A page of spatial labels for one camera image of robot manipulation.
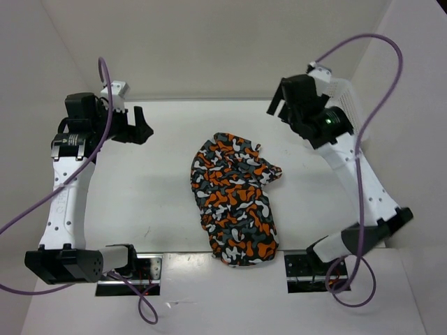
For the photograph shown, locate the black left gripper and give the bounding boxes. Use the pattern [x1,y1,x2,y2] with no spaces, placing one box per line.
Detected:
[92,100,153,144]

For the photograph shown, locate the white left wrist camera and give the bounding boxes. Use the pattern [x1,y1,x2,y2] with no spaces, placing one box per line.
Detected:
[111,80,130,112]

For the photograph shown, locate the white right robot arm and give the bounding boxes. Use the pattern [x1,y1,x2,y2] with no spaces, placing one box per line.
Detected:
[267,74,413,274]

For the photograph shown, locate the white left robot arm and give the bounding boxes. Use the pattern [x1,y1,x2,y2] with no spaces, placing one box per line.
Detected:
[24,92,154,285]

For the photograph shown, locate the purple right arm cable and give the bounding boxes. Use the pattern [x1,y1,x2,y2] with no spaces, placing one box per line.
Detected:
[307,33,404,308]

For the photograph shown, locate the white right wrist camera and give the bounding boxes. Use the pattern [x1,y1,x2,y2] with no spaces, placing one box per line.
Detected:
[307,61,332,95]

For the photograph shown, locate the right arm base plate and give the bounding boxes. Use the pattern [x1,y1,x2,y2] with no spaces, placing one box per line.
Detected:
[284,253,331,294]

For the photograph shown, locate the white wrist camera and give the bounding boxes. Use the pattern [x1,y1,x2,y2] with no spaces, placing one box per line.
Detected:
[307,61,332,95]
[111,80,130,112]

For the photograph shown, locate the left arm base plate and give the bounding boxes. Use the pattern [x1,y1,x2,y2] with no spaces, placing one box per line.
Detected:
[95,253,163,297]

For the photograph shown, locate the white perforated plastic basket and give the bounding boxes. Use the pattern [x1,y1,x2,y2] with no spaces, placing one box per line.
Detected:
[325,77,367,134]

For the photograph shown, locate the orange camouflage shorts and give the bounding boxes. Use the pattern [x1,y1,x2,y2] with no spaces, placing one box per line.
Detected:
[190,133,282,267]

